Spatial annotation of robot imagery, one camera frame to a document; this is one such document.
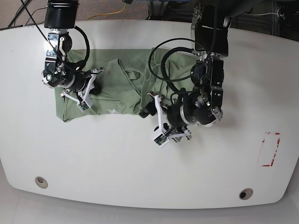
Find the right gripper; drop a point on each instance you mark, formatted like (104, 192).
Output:
(81, 85)

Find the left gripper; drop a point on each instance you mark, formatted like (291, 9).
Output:
(173, 119)

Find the green t-shirt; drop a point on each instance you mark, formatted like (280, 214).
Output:
(128, 76)

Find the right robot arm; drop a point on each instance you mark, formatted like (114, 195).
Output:
(60, 17)

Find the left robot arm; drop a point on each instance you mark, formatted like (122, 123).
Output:
(200, 94)

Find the left table grommet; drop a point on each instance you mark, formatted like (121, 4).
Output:
(41, 182)

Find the table grommet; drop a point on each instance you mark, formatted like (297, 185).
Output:
(41, 182)
(246, 194)

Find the right table grommet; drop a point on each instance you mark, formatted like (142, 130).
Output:
(246, 194)

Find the red tape marking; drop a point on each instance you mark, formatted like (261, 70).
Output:
(269, 148)

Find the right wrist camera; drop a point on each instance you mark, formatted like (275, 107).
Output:
(83, 106)

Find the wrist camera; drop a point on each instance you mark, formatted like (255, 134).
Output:
(160, 138)
(83, 106)

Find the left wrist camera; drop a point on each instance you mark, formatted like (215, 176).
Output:
(160, 138)

